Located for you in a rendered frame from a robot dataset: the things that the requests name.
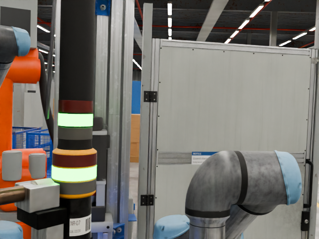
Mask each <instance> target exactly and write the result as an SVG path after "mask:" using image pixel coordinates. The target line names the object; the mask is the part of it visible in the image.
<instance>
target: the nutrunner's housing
mask: <svg viewBox="0 0 319 239"><path fill-rule="evenodd" d="M59 205H61V206H63V207H66V208H67V222H66V223H64V239H90V238H91V207H92V196H89V197H85V198H77V199H67V198H59Z"/></svg>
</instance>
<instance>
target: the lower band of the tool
mask: <svg viewBox="0 0 319 239"><path fill-rule="evenodd" d="M53 153H54V154H59V155H90V154H95V153H97V151H96V150H95V149H94V148H92V149H88V150H62V149H58V148H56V149H54V150H53ZM52 166H53V167H57V168H63V169H84V168H91V167H94V166H96V165H94V166H89V167H59V166H55V165H52ZM52 179H53V178H52ZM94 179H96V178H94ZM94 179H91V180H85V181H60V180H56V179H53V180H55V181H58V182H65V183H80V182H88V181H92V180H94ZM95 192H96V190H95V191H94V192H91V193H86V194H78V195H65V194H60V195H59V197H60V198H67V199H77V198H85V197H89V196H91V195H93V194H94V193H95Z"/></svg>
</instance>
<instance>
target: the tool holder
mask: <svg viewBox="0 0 319 239"><path fill-rule="evenodd" d="M20 185H23V186H24V190H25V199H24V201H22V202H15V203H14V205H15V206H16V207H17V220H19V221H21V222H23V223H25V224H27V225H29V226H31V239H64V223H66V222H67V208H66V207H63V206H61V205H59V195H60V185H59V184H57V183H50V184H42V185H37V184H36V185H34V184H31V181H25V182H19V183H15V186H20Z"/></svg>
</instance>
